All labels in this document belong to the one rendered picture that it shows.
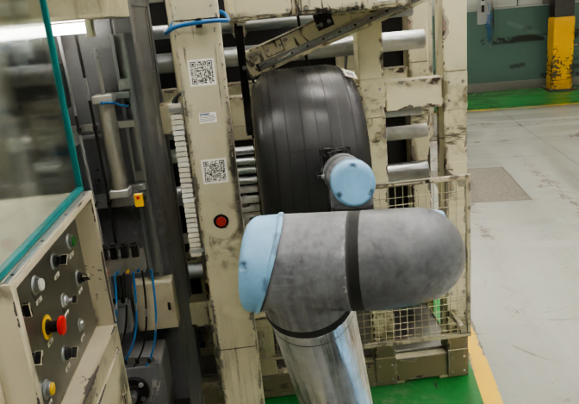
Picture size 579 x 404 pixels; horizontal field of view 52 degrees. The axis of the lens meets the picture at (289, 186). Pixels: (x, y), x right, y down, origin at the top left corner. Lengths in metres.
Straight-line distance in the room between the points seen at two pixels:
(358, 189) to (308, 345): 0.52
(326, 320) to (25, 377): 0.61
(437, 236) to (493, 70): 10.63
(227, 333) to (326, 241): 1.35
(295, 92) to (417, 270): 1.06
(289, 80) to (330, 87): 0.12
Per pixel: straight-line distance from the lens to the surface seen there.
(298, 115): 1.60
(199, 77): 1.72
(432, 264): 0.67
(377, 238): 0.64
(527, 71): 11.43
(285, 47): 2.12
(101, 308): 1.66
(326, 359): 0.78
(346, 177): 1.19
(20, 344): 1.12
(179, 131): 1.76
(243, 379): 2.06
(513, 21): 11.30
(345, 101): 1.63
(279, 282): 0.66
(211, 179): 1.78
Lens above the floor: 1.65
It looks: 16 degrees down
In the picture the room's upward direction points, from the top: 5 degrees counter-clockwise
